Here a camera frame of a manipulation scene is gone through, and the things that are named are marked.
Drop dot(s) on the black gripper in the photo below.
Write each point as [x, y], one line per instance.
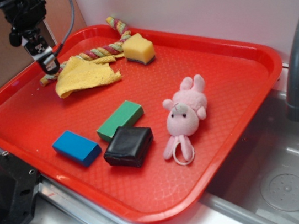
[24, 17]

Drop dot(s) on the yellow terry cloth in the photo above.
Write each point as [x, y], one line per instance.
[79, 74]

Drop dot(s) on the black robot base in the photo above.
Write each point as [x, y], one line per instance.
[18, 190]

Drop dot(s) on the yellow sponge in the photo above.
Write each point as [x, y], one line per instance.
[139, 49]

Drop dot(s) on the blue rectangular block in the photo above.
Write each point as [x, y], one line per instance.
[77, 148]

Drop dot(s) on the green rectangular block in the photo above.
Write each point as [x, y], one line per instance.
[127, 114]

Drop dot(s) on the red plastic tray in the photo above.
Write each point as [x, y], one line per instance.
[238, 77]

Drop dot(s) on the black square pouch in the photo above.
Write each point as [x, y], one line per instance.
[129, 146]

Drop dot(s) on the pink plush bunny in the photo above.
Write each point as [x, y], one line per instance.
[187, 108]

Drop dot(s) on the grey sink basin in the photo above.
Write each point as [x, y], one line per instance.
[258, 183]

